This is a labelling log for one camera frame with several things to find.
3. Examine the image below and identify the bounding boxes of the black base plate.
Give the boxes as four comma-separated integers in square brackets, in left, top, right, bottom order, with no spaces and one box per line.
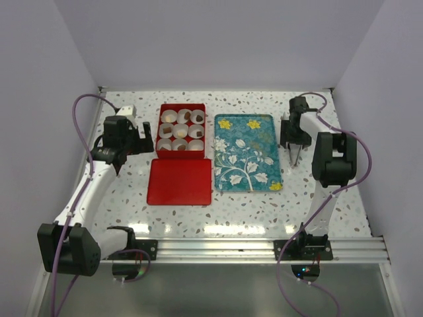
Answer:
[281,241,334,261]
[108,239,158,261]

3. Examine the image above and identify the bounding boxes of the purple cable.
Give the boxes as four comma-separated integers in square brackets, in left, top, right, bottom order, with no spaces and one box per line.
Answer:
[48,93,151,317]
[275,91,373,317]

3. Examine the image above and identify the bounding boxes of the teal floral tray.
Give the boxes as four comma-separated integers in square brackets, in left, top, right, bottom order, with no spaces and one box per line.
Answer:
[213,114,283,193]

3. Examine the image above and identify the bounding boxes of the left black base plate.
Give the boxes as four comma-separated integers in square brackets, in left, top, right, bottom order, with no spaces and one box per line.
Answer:
[108,239,158,261]

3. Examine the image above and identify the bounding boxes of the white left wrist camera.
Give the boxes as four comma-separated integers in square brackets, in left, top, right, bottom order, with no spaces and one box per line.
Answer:
[116,105,137,125]

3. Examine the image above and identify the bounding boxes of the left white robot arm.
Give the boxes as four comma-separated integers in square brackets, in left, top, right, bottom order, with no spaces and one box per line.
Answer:
[37,115,154,276]

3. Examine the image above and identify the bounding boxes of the red chocolate box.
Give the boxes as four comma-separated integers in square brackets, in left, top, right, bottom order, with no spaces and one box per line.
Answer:
[155,103,206,159]

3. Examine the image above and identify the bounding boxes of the white paper cup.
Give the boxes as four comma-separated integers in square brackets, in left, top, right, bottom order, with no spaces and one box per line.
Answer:
[159,123,174,139]
[188,139,204,151]
[188,124,204,139]
[156,139,173,151]
[177,109,191,124]
[172,139,188,151]
[161,110,178,123]
[190,110,205,125]
[173,123,188,139]

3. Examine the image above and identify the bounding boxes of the metal tweezers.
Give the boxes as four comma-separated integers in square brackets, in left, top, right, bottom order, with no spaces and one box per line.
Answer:
[288,143,302,167]

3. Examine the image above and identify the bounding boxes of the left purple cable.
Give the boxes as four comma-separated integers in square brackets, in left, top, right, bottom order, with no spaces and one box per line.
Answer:
[48,93,151,317]

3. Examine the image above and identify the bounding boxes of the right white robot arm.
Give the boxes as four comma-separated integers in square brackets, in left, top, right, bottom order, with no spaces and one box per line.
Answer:
[280,95,357,260]

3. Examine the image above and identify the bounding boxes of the red box lid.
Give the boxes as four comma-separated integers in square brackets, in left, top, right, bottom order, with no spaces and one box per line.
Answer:
[147,158,212,205]

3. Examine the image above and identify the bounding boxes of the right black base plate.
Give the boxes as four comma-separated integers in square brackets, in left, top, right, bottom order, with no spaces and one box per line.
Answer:
[281,241,334,261]

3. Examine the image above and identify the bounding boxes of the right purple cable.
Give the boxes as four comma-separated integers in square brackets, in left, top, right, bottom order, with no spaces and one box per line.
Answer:
[275,91,373,317]

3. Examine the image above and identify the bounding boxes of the aluminium mounting rail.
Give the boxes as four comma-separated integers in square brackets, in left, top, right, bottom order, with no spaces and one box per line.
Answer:
[136,237,391,264]

